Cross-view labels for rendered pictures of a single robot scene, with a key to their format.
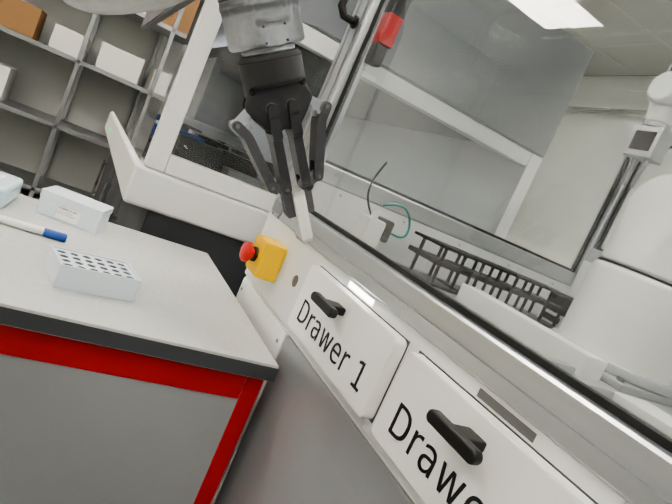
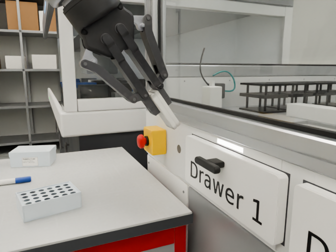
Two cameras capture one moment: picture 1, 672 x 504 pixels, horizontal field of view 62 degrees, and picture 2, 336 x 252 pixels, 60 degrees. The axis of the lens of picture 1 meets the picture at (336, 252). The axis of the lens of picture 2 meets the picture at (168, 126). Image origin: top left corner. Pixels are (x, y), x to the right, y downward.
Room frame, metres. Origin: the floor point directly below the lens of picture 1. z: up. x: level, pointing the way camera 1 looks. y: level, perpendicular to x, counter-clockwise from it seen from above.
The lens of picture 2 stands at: (0.25, 0.02, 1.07)
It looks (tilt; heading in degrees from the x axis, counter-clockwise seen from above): 11 degrees down; 5
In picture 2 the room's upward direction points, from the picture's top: straight up
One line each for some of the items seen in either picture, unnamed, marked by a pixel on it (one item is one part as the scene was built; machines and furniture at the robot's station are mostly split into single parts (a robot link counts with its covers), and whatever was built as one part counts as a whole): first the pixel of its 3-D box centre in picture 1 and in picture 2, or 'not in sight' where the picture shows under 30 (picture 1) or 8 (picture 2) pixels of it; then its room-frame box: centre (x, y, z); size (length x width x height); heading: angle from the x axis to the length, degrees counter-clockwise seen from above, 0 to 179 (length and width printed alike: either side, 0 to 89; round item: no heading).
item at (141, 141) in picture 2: (249, 252); (142, 141); (1.05, 0.15, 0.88); 0.04 x 0.03 x 0.04; 28
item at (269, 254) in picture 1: (264, 257); (153, 140); (1.06, 0.12, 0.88); 0.07 x 0.05 x 0.07; 28
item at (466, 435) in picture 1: (462, 437); not in sight; (0.49, -0.17, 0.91); 0.07 x 0.04 x 0.01; 28
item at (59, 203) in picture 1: (75, 209); (34, 155); (1.17, 0.55, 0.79); 0.13 x 0.09 x 0.05; 102
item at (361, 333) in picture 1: (337, 331); (224, 178); (0.78, -0.05, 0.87); 0.29 x 0.02 x 0.11; 28
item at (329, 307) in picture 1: (331, 306); (212, 163); (0.77, -0.02, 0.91); 0.07 x 0.04 x 0.01; 28
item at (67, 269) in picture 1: (93, 273); (48, 199); (0.85, 0.34, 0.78); 0.12 x 0.08 x 0.04; 130
